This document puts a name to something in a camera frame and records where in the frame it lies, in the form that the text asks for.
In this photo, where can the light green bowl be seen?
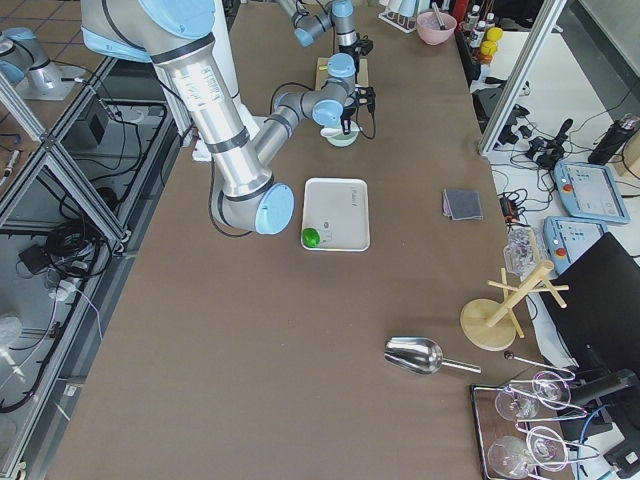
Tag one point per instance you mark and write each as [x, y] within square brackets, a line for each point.
[343, 140]

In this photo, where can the pink bowl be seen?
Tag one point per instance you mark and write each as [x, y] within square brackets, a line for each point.
[429, 29]

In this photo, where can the far teach pendant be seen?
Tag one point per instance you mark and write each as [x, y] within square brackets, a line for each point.
[589, 191]

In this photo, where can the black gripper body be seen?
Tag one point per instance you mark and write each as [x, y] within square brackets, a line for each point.
[348, 51]
[346, 121]

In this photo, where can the green lime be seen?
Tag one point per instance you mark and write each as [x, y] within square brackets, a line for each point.
[310, 237]

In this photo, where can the near teach pendant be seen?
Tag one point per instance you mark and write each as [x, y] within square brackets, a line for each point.
[568, 238]

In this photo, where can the metal scoop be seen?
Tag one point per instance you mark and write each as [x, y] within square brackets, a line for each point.
[422, 356]

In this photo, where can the metal tube in bowl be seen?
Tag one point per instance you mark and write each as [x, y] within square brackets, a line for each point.
[438, 16]

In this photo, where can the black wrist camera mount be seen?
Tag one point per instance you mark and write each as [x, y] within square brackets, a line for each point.
[363, 46]
[366, 97]

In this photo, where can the teach pendant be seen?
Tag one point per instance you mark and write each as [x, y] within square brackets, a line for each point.
[568, 238]
[589, 191]

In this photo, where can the wooden mug tree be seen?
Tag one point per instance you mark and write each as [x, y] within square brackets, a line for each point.
[492, 325]

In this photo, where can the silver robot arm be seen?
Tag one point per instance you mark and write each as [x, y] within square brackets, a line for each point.
[178, 38]
[337, 16]

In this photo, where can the black water bottle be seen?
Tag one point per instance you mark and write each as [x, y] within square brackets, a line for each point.
[616, 136]

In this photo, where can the cream rabbit tray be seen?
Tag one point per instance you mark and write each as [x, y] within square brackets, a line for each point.
[338, 209]

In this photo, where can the wine glass rack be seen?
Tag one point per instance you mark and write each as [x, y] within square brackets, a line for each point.
[517, 429]

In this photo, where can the wooden cutting board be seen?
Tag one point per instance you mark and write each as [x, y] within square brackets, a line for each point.
[321, 73]

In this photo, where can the grey folded cloth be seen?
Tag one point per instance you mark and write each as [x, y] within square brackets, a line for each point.
[462, 204]

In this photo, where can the aluminium frame post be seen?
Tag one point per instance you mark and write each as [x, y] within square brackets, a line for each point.
[542, 28]

